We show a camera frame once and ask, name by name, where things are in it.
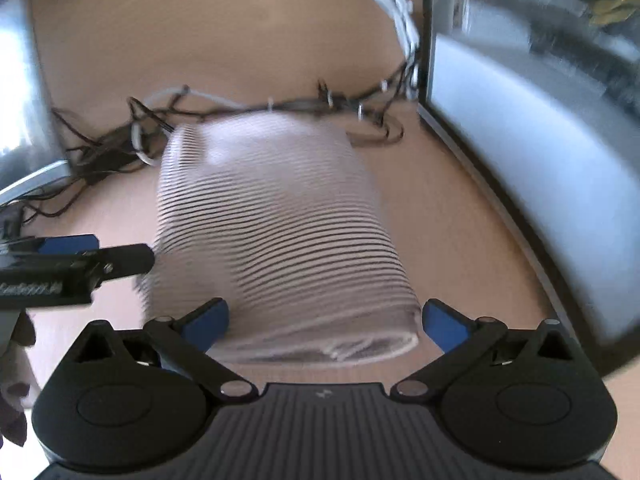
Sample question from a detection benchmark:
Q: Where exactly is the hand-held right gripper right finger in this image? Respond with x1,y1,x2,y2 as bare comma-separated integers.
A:
391,299,578,403

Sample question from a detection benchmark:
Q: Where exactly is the striped white shirt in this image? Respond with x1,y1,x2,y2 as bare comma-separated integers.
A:
135,110,422,367

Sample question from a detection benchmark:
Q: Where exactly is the black cable bundle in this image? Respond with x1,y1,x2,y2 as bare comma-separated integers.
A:
20,77,418,226

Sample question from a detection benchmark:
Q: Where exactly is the black computer monitor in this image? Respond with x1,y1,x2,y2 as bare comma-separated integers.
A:
0,0,72,202

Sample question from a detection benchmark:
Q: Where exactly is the person's left hand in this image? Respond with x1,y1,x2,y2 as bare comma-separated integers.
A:
0,310,39,449

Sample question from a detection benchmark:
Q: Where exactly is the light grey cable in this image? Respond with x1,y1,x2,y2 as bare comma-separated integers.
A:
131,86,248,167

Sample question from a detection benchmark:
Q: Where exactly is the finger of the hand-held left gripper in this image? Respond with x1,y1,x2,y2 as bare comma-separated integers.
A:
37,233,100,255
91,243,156,280

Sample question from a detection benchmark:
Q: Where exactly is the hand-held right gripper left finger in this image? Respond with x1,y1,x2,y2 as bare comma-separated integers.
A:
70,297,256,403

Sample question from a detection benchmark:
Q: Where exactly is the white coiled power cable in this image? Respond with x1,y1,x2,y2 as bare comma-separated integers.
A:
357,0,422,68

